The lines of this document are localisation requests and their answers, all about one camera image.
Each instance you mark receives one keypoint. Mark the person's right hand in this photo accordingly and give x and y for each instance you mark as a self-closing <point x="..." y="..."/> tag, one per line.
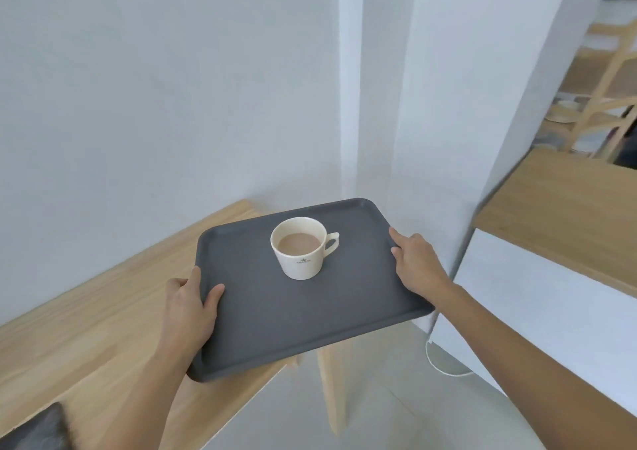
<point x="423" y="265"/>

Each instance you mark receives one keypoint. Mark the person's left hand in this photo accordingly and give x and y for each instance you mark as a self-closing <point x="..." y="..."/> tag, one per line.
<point x="184" y="315"/>

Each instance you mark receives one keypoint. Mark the person's left thumb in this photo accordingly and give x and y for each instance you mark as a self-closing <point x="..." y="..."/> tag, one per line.
<point x="215" y="298"/>

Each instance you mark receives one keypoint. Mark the person's right thumb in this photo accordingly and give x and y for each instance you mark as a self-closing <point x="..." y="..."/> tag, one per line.
<point x="396" y="256"/>

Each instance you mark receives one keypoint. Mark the dark grey serving tray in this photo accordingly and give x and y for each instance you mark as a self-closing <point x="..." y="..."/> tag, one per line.
<point x="298" y="315"/>

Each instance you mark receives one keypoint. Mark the person's left forearm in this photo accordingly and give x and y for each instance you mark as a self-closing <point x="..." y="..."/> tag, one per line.
<point x="149" y="405"/>

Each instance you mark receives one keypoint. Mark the person's right forearm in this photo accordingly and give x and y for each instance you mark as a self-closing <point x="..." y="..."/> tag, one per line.
<point x="522" y="360"/>

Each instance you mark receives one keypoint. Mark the white ceramic cup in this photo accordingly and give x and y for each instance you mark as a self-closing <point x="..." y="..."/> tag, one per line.
<point x="301" y="267"/>

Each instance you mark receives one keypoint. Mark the light brown milky coffee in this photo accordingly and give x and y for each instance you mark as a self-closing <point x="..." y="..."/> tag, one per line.
<point x="297" y="243"/>

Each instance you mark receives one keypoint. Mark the light wooden table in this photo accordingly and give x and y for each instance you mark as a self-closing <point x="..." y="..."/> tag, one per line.
<point x="74" y="325"/>

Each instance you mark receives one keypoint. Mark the white counter with wooden top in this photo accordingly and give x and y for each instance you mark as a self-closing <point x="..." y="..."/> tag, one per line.
<point x="557" y="206"/>

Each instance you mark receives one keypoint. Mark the beige plate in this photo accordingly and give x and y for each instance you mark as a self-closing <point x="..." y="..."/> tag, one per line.
<point x="561" y="115"/>

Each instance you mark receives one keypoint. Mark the stack of white plates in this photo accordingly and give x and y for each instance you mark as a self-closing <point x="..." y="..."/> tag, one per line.
<point x="589" y="144"/>

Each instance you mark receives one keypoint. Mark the light wooden shelf frame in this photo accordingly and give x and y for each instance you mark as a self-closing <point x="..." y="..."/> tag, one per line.
<point x="604" y="79"/>

